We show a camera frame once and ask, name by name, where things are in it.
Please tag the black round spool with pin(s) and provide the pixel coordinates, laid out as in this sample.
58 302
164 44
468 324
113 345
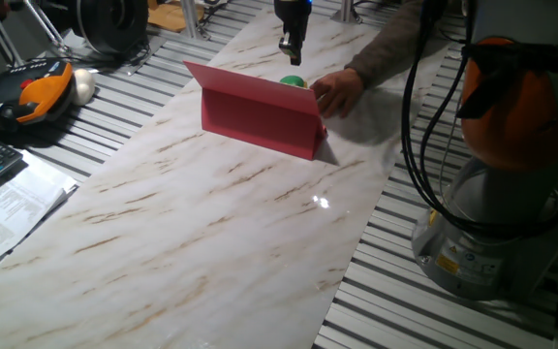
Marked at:
109 24

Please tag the brown cardboard piece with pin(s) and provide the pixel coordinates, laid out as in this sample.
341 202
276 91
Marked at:
167 17

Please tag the printed white paper sheets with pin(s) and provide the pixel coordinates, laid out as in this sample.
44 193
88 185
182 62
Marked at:
12 213

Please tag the red folded cardboard stand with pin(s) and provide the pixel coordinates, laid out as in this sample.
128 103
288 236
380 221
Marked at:
259 116

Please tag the green button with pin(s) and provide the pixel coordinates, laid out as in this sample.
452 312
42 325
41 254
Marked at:
292 81

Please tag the marble pattern board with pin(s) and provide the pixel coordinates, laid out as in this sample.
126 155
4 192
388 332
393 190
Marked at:
187 232

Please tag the person's forearm in dark sleeve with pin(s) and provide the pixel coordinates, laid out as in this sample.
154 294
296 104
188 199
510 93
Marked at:
390 43

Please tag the black and orange teach pendant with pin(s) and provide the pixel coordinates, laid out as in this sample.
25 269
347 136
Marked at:
17 97

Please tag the person's hand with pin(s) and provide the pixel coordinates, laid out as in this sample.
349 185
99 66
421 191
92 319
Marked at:
339 89

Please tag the aluminium profile post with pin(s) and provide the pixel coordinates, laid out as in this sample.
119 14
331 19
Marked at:
347 9
189 14

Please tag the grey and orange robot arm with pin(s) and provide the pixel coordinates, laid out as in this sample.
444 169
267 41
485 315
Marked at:
511 121

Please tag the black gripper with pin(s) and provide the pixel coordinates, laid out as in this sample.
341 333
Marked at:
292 14

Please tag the white egg-shaped object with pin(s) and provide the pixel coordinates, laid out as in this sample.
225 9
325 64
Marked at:
84 86

